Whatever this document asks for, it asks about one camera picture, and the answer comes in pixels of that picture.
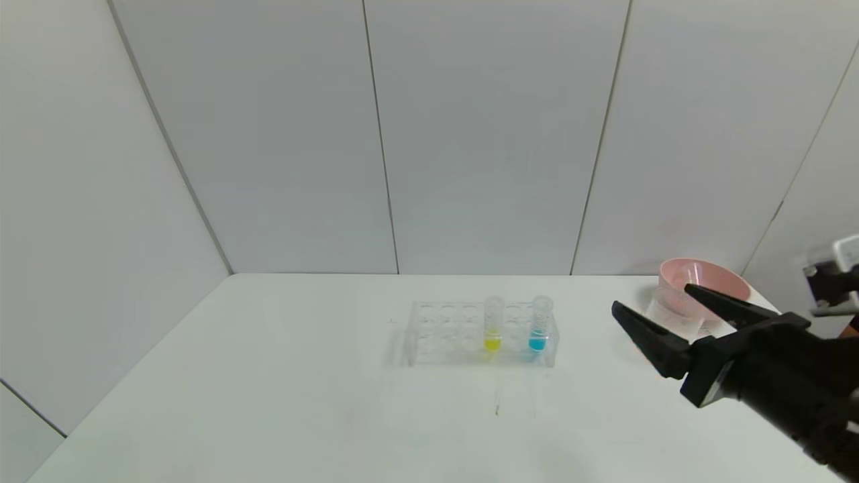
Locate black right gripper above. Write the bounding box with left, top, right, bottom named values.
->
left=611, top=283, right=837, bottom=443

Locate test tube with yellow pigment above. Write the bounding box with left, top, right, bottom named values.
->
left=483, top=297, right=504, bottom=354

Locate clear plastic beaker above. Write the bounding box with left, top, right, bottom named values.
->
left=643, top=285, right=707, bottom=344

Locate test tube with blue pigment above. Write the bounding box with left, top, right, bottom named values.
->
left=528, top=296, right=554, bottom=354

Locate clear acrylic test tube rack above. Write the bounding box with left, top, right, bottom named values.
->
left=403, top=299, right=559, bottom=368

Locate pink bowl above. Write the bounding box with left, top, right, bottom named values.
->
left=659, top=258, right=751, bottom=319

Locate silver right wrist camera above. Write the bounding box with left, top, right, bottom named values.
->
left=803, top=235, right=859, bottom=317

